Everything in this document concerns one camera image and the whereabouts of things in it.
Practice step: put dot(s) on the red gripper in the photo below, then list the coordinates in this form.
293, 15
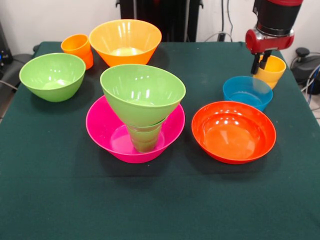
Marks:
270, 44

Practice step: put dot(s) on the yellow plastic cup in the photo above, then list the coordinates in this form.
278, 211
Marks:
273, 72

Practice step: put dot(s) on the small green plastic bowl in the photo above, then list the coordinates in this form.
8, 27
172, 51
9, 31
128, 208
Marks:
157, 123

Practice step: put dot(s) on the large green plastic bowl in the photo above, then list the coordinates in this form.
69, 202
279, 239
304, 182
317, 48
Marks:
50, 75
142, 85

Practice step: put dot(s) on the green plastic cup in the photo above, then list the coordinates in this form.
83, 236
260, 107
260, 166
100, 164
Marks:
145, 140

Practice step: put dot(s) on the pink plastic bowl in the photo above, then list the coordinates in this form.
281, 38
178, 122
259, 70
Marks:
100, 132

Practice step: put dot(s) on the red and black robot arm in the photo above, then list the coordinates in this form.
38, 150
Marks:
277, 15

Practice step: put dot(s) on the black computer tower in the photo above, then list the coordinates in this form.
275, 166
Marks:
5, 50

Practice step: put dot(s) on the blue plastic bowl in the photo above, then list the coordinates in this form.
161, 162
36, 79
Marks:
247, 100

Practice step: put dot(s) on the red plastic bowl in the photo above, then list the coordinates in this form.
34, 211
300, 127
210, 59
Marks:
232, 135

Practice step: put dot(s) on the large orange plastic bowl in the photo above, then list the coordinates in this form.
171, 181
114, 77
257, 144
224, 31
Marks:
125, 42

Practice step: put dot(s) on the dark green table cloth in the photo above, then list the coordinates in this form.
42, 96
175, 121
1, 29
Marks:
160, 200

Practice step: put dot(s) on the orange plastic cup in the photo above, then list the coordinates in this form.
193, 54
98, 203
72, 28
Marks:
75, 45

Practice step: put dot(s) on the dark grey floor case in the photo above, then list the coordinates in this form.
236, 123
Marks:
15, 70

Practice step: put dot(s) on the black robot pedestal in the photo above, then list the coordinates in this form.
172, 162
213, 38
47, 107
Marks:
160, 12

